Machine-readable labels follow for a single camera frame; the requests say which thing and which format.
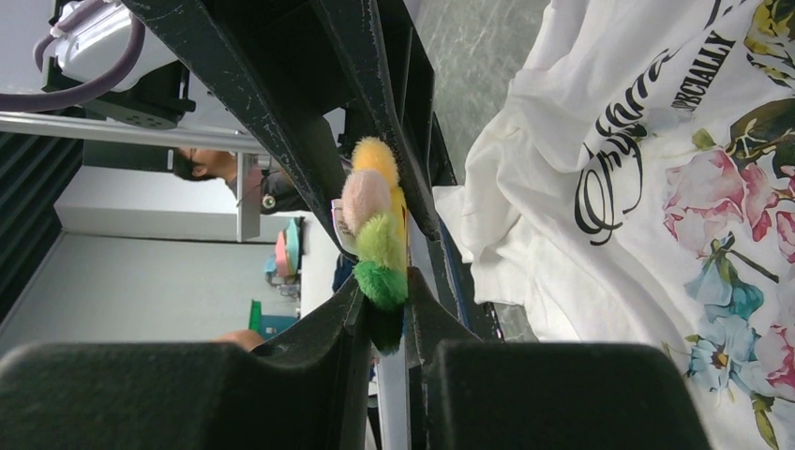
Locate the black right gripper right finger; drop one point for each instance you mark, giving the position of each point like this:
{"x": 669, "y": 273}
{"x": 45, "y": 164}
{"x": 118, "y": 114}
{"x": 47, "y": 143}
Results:
{"x": 467, "y": 393}

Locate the white floral print t-shirt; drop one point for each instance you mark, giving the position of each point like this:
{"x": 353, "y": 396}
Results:
{"x": 638, "y": 186}

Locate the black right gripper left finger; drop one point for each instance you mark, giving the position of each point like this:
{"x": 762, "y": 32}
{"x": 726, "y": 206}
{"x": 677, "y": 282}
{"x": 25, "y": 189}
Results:
{"x": 307, "y": 389}

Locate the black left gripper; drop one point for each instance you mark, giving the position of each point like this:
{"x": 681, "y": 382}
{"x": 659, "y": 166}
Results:
{"x": 278, "y": 66}

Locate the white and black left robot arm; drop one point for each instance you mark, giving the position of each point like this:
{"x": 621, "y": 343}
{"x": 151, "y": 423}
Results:
{"x": 159, "y": 92}

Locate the colourful pom-pom brooch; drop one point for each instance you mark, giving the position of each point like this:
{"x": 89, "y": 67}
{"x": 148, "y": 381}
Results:
{"x": 370, "y": 220}

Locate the person in background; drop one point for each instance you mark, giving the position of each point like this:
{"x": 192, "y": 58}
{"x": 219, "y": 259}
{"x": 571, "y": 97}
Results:
{"x": 277, "y": 193}

